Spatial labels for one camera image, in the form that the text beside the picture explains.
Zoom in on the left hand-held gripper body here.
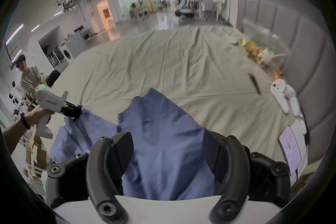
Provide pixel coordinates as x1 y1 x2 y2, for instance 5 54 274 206
34 87 77 140

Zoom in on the clear bag of snacks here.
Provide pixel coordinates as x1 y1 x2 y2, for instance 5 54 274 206
241 38 285 79

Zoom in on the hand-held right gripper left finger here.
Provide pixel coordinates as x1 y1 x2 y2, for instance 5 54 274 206
46 132 134 224

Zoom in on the person's left forearm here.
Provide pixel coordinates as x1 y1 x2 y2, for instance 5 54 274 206
1 114 30 156

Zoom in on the white hand controller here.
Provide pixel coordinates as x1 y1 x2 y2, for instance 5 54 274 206
270 80 291 115
285 84 303 118

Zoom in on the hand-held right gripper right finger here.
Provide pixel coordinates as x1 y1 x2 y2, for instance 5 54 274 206
202 131 292 224

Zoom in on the thin black stick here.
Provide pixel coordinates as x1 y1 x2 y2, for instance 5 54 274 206
248 72 261 95

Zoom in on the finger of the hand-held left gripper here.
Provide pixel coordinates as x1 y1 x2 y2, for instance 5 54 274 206
62 104 83 119

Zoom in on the blue shirt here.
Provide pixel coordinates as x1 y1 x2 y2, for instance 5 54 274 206
50 88 219 201

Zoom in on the pale printed card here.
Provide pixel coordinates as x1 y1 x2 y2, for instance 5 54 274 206
278 125 302 177

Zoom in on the white plastic bag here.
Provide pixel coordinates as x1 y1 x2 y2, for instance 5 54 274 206
157 13 174 31

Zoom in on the stack of cartons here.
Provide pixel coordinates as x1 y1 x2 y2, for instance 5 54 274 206
24 132 49 187

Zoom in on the white washing machine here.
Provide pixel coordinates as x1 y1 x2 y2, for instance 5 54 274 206
58 32 88 64

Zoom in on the bed with beige sheet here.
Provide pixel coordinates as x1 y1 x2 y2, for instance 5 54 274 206
39 24 310 166

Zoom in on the person's left hand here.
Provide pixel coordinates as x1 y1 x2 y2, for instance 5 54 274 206
23 107 56 129

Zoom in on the grey padded headboard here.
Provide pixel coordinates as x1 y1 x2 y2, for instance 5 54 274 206
237 0 332 166

